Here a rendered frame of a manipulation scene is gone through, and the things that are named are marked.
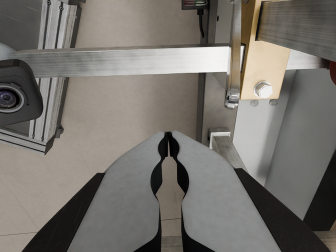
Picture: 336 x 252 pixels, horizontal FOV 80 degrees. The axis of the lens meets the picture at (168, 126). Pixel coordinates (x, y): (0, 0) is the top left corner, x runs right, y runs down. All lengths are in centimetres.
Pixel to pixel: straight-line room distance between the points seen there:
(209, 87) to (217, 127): 10
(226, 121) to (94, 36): 86
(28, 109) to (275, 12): 23
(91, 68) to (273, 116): 49
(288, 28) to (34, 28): 95
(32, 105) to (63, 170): 147
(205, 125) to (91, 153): 110
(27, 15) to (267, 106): 93
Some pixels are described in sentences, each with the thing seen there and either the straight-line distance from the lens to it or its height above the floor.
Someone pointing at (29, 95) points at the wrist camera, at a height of 96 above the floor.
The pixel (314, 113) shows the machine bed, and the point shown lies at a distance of 54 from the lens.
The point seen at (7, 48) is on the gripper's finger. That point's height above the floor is 85.
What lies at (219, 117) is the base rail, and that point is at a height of 70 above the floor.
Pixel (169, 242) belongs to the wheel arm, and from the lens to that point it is 33.
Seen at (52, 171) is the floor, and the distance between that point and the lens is 169.
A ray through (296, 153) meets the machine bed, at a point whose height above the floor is 71.
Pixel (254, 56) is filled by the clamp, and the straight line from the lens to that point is 27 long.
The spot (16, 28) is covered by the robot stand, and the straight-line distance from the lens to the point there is 108.
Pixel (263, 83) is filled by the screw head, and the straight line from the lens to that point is 28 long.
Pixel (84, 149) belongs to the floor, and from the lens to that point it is 147.
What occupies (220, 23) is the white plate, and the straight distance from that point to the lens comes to 39.
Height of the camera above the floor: 111
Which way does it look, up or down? 61 degrees down
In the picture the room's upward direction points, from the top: 178 degrees clockwise
